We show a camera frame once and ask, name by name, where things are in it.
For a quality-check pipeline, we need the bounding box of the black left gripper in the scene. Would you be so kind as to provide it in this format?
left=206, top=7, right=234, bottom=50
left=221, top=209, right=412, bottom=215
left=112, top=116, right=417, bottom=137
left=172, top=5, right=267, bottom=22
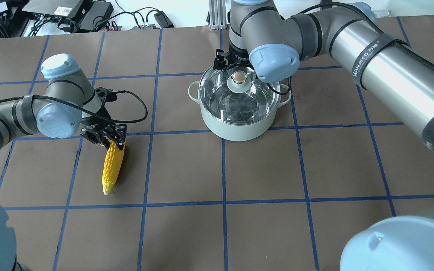
left=80, top=87, right=127, bottom=151

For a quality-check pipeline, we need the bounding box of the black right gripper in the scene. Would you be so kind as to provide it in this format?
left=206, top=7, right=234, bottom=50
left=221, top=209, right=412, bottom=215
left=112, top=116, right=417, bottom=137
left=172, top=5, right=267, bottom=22
left=212, top=41, right=252, bottom=72

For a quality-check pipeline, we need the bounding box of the yellow corn cob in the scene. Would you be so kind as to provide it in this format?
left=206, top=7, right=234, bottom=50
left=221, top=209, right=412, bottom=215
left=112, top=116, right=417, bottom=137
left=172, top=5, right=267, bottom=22
left=102, top=142, right=126, bottom=195

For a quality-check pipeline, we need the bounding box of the glass pot lid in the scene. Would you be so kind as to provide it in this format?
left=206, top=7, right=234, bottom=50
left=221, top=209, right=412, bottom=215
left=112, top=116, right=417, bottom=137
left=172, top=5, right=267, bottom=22
left=197, top=67, right=281, bottom=125

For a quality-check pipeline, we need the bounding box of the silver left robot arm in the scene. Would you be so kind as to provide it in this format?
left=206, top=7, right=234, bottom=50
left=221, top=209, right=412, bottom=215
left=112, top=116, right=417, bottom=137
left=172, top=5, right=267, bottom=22
left=0, top=53, right=127, bottom=150

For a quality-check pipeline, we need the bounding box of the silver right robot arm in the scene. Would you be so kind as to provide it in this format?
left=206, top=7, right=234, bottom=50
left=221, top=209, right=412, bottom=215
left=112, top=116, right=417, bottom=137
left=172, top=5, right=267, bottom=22
left=212, top=0, right=434, bottom=271

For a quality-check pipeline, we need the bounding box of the pale green cooking pot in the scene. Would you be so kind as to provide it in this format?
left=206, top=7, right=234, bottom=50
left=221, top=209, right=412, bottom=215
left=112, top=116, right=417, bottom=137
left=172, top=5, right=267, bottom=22
left=188, top=66, right=292, bottom=141

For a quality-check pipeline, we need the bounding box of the black power adapter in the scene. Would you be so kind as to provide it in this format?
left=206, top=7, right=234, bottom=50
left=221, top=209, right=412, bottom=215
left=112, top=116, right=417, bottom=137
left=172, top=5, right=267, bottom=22
left=154, top=11, right=174, bottom=29

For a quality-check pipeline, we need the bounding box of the black electronics box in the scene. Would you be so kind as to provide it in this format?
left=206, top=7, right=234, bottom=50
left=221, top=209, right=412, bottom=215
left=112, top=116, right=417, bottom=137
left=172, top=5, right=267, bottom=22
left=22, top=0, right=93, bottom=23

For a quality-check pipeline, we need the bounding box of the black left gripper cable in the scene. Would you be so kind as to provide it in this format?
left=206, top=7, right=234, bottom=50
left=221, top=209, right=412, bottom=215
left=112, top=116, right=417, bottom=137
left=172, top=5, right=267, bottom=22
left=0, top=90, right=148, bottom=125

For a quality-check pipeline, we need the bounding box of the aluminium frame post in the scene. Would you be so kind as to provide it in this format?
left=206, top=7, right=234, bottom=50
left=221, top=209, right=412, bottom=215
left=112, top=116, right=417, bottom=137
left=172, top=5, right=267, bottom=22
left=208, top=0, right=231, bottom=30

